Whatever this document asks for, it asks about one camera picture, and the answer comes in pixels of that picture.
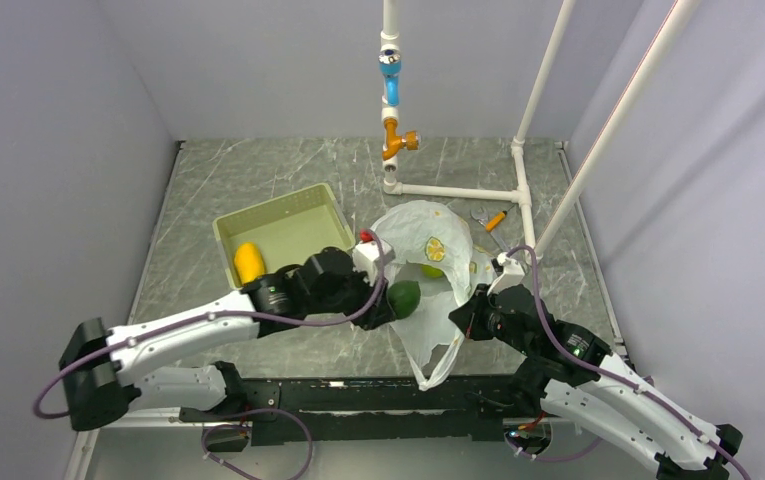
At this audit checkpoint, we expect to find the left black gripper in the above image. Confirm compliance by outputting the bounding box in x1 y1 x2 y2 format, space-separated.
307 259 396 330

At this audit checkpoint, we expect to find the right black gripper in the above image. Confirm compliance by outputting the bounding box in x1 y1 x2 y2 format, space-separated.
448 282 534 357

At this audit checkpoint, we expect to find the yellow fake fruit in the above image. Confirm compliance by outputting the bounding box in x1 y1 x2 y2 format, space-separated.
233 242 267 286

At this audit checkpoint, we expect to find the white plastic bag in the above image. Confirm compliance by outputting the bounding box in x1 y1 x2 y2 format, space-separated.
371 200 495 391

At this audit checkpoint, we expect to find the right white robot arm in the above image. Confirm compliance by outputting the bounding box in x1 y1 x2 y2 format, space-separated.
449 285 743 479

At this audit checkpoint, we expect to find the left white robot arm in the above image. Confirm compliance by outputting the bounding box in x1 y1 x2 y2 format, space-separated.
59 241 396 432

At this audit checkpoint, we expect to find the light green fake fruit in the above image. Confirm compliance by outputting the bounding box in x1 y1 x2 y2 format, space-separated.
420 264 445 279

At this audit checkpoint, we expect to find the pale green plastic basket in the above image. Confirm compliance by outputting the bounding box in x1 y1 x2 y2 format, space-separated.
212 183 356 289

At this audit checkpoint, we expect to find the silver orange wrench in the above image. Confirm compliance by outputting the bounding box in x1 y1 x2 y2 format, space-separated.
471 206 514 252

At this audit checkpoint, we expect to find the orange pipe valve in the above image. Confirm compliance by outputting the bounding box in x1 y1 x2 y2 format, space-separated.
382 117 421 161

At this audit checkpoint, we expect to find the blue pipe valve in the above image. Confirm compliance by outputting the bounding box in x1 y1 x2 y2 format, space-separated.
378 44 402 107

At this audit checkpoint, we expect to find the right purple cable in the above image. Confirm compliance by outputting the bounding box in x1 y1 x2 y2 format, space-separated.
502 245 754 480

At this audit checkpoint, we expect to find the purple cable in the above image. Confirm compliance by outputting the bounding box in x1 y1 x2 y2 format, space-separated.
502 245 754 480
32 228 389 421

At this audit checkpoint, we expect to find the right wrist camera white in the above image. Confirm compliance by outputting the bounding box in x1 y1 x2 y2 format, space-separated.
487 253 526 295

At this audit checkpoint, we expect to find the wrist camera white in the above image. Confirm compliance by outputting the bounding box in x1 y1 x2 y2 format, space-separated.
351 230 396 279
487 253 526 295

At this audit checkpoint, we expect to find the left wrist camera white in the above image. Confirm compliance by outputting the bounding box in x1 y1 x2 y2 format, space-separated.
351 230 396 279

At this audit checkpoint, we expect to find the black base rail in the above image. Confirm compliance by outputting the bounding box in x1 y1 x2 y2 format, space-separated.
178 375 540 446

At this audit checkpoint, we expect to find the white pvc pipe frame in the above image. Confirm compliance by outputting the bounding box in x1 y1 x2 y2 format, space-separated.
379 0 700 260

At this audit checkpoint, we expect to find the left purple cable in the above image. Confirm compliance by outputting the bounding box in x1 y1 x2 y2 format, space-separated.
32 228 389 421

